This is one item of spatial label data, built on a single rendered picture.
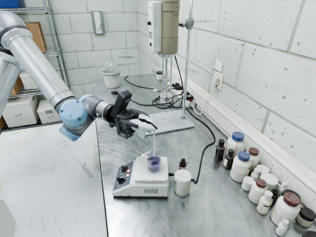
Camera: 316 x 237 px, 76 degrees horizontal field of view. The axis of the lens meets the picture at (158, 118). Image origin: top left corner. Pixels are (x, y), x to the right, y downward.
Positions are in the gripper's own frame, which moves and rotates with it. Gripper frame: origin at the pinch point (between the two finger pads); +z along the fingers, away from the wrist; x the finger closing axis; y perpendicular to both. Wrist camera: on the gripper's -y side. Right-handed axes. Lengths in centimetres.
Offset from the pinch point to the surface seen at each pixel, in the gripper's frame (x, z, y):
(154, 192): 5.9, 4.6, 22.7
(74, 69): -111, -219, 51
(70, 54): -110, -220, 30
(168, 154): -16.7, -4.2, 26.0
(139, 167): 3.8, -3.5, 17.3
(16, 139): 18, -73, 27
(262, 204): -10.0, 36.0, 21.1
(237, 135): -30.5, 20.0, 12.9
